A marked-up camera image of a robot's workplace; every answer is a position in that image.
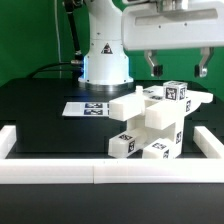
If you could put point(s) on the white chair backrest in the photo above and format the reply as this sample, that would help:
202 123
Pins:
157 112

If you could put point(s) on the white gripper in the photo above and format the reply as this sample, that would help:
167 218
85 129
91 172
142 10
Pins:
154 24

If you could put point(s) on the white base tag plate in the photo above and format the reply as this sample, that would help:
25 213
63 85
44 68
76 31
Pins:
86 109

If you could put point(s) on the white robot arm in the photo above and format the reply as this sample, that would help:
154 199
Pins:
106 65

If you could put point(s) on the white tagged cube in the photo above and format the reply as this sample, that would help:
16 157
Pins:
174 90

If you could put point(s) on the white U-shaped frame wall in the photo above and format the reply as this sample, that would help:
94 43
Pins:
103 171

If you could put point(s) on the white chair seat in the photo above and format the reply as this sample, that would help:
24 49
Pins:
156 130

